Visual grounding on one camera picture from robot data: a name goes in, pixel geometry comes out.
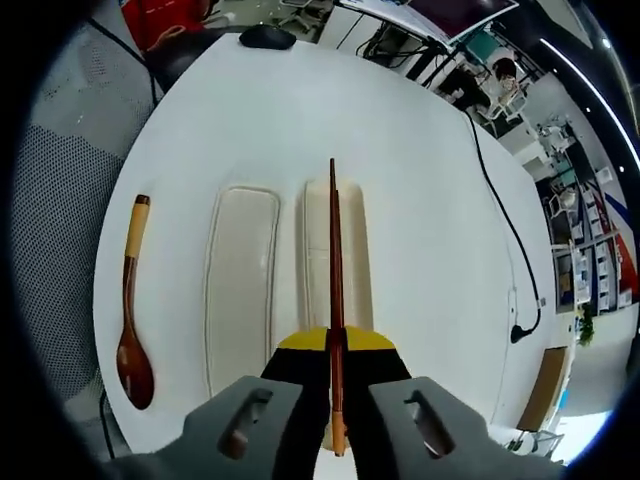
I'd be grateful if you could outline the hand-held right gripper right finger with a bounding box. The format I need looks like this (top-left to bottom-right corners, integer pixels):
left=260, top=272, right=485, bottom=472
left=342, top=324, right=496, bottom=480

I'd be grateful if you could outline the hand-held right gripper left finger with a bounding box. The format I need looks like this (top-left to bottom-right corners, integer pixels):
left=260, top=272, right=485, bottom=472
left=182, top=327, right=334, bottom=480

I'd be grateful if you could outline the brown wooden spoon utensil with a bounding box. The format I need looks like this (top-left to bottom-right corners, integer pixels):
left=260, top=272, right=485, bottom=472
left=115, top=194, right=155, bottom=411

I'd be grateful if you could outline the beige cutlery case lid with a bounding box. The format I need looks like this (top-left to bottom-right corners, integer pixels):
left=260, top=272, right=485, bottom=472
left=203, top=185, right=281, bottom=399

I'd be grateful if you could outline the beige cutlery case base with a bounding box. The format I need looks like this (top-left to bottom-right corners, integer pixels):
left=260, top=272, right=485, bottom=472
left=298, top=178, right=376, bottom=334

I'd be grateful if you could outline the green potted plant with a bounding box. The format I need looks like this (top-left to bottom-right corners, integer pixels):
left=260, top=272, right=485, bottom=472
left=577, top=304, right=599, bottom=347

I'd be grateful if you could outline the grey mesh chair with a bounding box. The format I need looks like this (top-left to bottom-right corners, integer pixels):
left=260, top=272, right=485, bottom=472
left=13, top=19, right=166, bottom=454

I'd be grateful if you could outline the white office chair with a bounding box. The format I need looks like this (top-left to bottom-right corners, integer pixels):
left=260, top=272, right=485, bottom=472
left=487, top=92, right=529, bottom=124

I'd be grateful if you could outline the black computer mouse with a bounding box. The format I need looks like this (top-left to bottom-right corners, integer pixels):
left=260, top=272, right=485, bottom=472
left=238, top=24, right=296, bottom=51

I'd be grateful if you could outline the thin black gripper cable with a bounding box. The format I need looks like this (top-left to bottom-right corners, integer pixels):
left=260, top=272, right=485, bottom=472
left=98, top=389, right=119, bottom=459

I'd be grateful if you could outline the black power cable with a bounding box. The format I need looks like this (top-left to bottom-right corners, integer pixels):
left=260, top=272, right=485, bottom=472
left=464, top=112, right=544, bottom=345

